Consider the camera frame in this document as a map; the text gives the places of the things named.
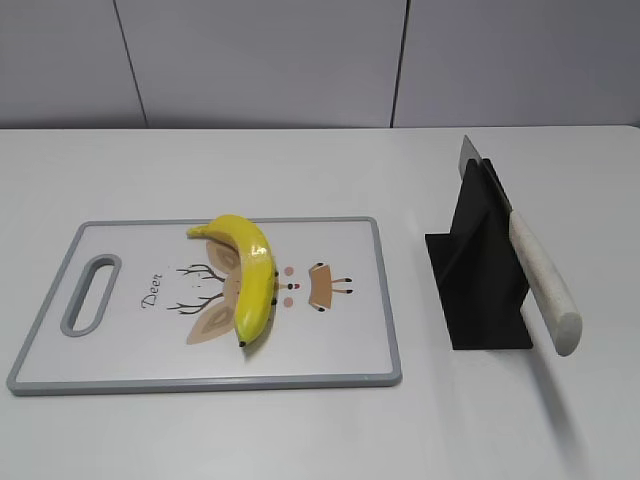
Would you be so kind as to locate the black knife stand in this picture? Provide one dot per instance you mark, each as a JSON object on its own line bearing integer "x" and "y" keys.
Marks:
{"x": 480, "y": 281}

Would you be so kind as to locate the yellow plastic banana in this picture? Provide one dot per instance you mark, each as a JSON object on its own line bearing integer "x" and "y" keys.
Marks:
{"x": 257, "y": 271}

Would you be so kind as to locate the knife with speckled white handle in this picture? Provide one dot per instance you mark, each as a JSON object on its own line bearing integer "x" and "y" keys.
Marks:
{"x": 552, "y": 295}

